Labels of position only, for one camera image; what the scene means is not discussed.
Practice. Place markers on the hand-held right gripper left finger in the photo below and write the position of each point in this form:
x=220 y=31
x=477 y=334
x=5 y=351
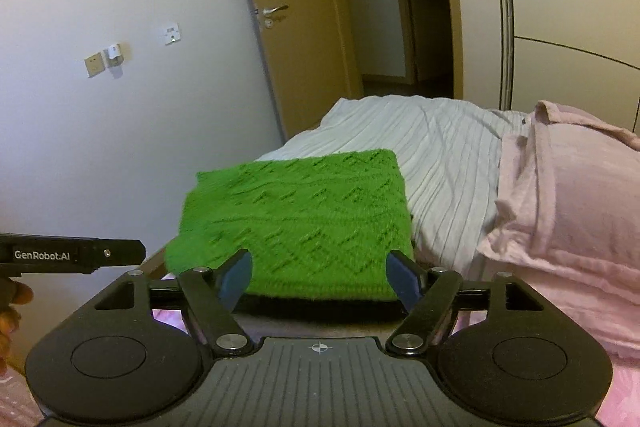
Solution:
x=235 y=277

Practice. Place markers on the green knitted sweater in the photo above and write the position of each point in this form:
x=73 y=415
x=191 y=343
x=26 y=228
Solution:
x=300 y=217

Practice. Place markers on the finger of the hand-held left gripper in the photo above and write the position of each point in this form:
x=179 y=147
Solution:
x=120 y=253

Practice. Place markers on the grey striped duvet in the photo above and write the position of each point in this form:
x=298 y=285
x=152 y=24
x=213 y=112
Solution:
x=440 y=157

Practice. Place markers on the wooden door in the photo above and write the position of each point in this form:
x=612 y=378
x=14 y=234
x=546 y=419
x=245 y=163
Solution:
x=300 y=57

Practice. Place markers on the person's left hand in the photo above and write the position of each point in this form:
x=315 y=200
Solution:
x=10 y=322

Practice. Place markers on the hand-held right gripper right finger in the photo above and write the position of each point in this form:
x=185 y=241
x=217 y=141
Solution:
x=402 y=279

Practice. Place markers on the white wardrobe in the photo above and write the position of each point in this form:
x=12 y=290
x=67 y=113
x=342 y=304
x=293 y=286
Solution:
x=575 y=7

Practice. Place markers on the beige wall socket plate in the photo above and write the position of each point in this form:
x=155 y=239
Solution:
x=93 y=65

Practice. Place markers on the white plug-in night light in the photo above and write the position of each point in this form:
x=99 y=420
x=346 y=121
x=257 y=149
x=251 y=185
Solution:
x=114 y=54

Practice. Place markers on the white wall switch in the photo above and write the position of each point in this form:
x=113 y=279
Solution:
x=171 y=34

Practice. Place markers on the pale pink folded quilt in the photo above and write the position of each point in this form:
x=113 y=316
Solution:
x=575 y=217

